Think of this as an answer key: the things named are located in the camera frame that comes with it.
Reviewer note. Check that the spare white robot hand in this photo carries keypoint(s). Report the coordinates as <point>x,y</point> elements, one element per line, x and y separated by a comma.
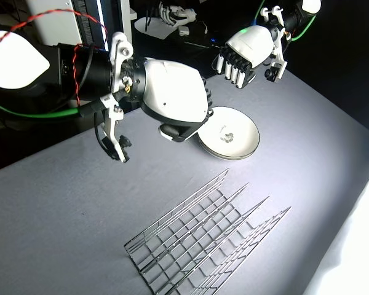
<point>178,13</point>

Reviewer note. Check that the small white box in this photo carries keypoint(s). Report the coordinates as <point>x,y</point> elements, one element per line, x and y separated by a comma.
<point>183,30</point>

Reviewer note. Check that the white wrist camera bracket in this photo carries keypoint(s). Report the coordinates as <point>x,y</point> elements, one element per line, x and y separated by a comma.
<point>117,49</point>
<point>281,66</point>

